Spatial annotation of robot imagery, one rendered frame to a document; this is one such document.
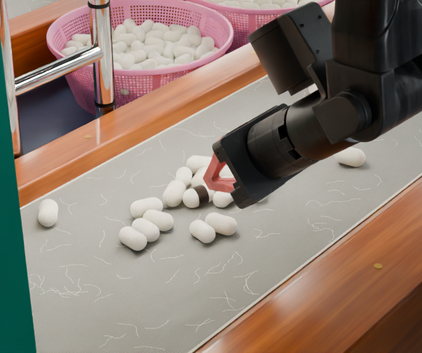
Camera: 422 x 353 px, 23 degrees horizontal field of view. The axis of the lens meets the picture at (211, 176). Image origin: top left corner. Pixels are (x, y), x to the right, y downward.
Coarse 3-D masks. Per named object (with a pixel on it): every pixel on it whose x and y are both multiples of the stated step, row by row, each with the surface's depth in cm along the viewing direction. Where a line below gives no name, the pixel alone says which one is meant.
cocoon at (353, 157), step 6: (348, 150) 118; (354, 150) 118; (360, 150) 119; (336, 156) 119; (342, 156) 118; (348, 156) 118; (354, 156) 118; (360, 156) 118; (342, 162) 119; (348, 162) 118; (354, 162) 118; (360, 162) 118
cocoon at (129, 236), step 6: (126, 228) 105; (132, 228) 105; (120, 234) 105; (126, 234) 104; (132, 234) 104; (138, 234) 104; (120, 240) 105; (126, 240) 104; (132, 240) 104; (138, 240) 104; (144, 240) 104; (132, 246) 104; (138, 246) 104; (144, 246) 104
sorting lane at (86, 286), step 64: (192, 128) 127; (64, 192) 114; (128, 192) 114; (320, 192) 114; (384, 192) 114; (64, 256) 104; (128, 256) 104; (192, 256) 104; (256, 256) 104; (64, 320) 95; (128, 320) 95; (192, 320) 95
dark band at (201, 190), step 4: (200, 184) 112; (196, 188) 111; (200, 188) 111; (204, 188) 111; (196, 192) 111; (200, 192) 111; (204, 192) 111; (200, 196) 111; (204, 196) 111; (208, 196) 111; (200, 200) 111; (204, 200) 111; (208, 200) 111; (200, 204) 111; (204, 204) 112
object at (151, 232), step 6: (138, 222) 106; (144, 222) 106; (150, 222) 106; (138, 228) 106; (144, 228) 105; (150, 228) 105; (156, 228) 105; (144, 234) 105; (150, 234) 105; (156, 234) 105; (150, 240) 105
